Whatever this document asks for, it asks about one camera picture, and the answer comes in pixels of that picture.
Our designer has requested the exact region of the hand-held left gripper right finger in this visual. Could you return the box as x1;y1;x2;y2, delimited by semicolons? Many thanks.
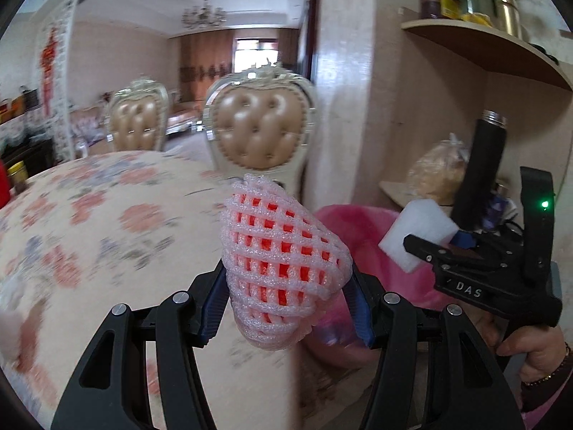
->
342;269;526;430

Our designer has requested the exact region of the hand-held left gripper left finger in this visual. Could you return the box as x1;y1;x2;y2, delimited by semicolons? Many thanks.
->
50;262;233;430

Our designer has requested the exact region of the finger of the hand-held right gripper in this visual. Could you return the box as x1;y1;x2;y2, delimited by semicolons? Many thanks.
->
450;228;524;261
403;234;497;278

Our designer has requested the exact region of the white foam block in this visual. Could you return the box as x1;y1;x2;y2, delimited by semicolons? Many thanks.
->
378;199;459;274

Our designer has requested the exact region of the pink trash bag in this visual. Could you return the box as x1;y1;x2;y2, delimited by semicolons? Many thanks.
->
309;204;453;354

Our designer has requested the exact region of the fruit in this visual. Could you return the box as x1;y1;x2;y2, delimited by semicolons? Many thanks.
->
219;174;354;348

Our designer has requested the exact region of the person's right forearm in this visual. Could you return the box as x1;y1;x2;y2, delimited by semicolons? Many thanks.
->
521;367;573;430

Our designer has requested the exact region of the person's right hand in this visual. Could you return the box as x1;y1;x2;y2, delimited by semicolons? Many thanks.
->
481;314;573;386

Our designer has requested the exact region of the clear plastic bag of food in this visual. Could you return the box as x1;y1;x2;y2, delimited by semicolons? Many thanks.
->
406;133;471;205

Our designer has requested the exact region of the black insulated bottle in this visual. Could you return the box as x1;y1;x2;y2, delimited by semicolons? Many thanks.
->
451;110;509;234

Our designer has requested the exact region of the floral tablecloth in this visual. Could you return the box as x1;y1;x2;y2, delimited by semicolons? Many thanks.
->
0;150;305;430

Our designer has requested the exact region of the ornate tufted leather chair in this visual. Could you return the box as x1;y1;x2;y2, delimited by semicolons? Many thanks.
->
202;60;318;189
105;76;170;153

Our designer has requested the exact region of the ornate sofa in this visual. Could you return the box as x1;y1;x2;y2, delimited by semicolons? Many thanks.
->
167;99;203;136

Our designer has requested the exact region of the curved wooden shelf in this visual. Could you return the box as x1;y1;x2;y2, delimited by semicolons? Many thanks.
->
400;20;573;92

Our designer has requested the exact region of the gold metal can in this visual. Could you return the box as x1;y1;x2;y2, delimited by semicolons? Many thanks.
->
495;0;523;39

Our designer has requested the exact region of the small jar on left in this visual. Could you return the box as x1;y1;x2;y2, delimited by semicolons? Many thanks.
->
6;160;29;196

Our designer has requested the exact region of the jar with yellow label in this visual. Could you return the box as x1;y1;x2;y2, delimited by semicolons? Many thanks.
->
418;0;462;19

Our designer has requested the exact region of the brown curtain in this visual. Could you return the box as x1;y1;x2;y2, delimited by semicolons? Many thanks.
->
179;31;236;101

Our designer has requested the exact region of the red thermos jug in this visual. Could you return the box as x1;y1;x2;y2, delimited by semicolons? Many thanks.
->
0;161;11;210

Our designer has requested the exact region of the white lattice screen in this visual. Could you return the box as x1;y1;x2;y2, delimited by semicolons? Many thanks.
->
24;0;78;162

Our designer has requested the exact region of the window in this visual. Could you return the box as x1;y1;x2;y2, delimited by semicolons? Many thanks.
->
233;38;280;72

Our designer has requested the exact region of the chandelier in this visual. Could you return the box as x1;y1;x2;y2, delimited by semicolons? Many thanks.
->
181;0;227;30

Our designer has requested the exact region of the red hanging decoration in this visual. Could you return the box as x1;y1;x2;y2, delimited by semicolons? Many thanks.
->
38;27;60;113

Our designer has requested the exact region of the beaded bracelet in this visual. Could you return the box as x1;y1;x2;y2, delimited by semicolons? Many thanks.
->
523;343;573;388

